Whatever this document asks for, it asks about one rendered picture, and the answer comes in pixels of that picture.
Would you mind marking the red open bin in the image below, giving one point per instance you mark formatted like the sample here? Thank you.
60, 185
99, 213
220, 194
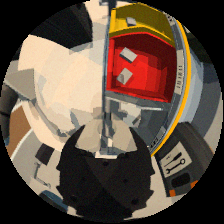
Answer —
154, 69

